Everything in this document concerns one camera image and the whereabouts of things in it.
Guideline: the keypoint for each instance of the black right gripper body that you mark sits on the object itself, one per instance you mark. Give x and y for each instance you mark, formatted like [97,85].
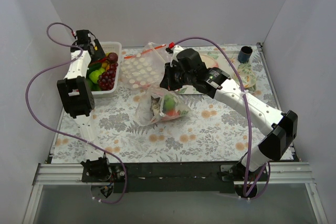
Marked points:
[168,77]

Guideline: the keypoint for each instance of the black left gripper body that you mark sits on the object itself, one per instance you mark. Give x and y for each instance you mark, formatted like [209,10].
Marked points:
[97,51]

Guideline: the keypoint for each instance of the dotted zip top bag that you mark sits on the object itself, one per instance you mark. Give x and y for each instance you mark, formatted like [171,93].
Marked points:
[144,115]

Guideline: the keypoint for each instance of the dotted zip bag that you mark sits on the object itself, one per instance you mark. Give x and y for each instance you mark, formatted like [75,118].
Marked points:
[144,115]
[145,67]

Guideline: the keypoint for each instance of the grey toy fish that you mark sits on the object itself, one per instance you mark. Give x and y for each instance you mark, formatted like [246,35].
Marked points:
[156,107]

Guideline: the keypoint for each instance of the orange carrot toy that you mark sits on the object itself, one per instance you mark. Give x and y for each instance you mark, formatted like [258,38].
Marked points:
[173,113]

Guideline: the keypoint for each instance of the dark purple plum toy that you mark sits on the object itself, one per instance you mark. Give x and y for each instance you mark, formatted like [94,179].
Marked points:
[111,57]

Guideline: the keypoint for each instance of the green lime toy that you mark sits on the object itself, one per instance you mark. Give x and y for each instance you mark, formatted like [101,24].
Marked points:
[94,76]

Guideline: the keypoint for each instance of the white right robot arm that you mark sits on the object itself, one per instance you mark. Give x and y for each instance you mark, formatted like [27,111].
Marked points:
[279,128]

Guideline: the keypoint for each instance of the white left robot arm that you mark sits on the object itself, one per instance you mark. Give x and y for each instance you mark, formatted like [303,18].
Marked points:
[78,101]

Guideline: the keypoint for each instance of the green watermelon ball toy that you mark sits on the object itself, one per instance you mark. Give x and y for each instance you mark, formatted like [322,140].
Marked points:
[168,103]

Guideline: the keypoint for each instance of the pink beige round plate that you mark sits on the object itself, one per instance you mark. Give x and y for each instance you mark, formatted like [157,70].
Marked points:
[209,61]

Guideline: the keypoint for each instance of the white plastic fruit basket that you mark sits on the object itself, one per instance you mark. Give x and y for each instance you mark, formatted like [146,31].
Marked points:
[107,47]

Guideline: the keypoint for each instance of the floral serving tray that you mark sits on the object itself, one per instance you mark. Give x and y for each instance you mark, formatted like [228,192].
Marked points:
[223,64]

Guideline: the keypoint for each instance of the purple grape bunch toy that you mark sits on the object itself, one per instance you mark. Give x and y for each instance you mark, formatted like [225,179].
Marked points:
[107,79]

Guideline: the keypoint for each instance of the green orange mango toy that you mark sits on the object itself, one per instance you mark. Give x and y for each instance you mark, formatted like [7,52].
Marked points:
[93,87]

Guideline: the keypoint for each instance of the dark blue cup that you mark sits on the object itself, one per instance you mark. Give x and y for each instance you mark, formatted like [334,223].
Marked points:
[244,54]

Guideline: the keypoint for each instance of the floral patterned bowl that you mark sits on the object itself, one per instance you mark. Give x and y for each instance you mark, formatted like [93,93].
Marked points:
[248,77]

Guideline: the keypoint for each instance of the floral tablecloth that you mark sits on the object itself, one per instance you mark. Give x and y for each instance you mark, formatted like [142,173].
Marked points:
[211,132]

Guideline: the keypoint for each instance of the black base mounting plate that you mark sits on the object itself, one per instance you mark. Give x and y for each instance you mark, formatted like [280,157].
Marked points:
[222,177]

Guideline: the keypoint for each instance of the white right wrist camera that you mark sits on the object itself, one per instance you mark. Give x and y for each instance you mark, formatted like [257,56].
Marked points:
[173,49]

